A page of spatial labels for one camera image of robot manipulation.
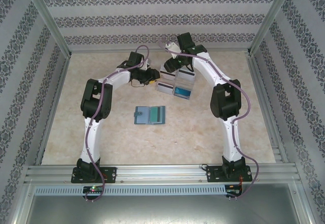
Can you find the aluminium mounting rail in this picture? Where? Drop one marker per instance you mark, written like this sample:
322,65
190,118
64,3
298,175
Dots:
160,174

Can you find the clear acrylic card display stand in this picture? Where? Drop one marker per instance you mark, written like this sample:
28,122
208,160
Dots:
182,83

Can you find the white magnetic-stripe card stack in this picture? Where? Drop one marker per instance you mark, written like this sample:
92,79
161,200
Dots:
186,74
168,75
165,87

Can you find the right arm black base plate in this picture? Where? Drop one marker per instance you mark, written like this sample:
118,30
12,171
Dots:
212,174

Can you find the blue card stack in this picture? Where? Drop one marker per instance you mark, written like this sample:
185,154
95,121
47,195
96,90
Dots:
181,92

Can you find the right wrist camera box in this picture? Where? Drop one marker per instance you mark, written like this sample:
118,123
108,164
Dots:
170,47

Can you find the teal magnetic-stripe card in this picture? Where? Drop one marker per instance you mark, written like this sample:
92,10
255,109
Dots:
154,114

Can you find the grey metal bracket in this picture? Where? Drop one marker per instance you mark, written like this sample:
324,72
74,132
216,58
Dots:
147,65

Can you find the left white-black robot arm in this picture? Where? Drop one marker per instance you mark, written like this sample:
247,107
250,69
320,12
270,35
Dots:
91,137

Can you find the aluminium frame post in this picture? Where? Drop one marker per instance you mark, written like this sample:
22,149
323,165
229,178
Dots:
271,13
48,13

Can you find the steel sheet panel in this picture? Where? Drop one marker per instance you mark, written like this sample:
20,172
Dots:
162,210

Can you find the aluminium side rail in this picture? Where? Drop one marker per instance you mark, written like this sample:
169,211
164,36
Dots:
59,92
259,81

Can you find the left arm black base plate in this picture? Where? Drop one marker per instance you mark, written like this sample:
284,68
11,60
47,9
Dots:
110,174

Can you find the aluminium back bar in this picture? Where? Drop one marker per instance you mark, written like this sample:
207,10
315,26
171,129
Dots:
101,52

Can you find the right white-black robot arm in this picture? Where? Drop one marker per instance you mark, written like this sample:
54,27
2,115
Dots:
232,137

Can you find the teal leather card holder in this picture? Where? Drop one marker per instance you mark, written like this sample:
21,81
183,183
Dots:
142,116

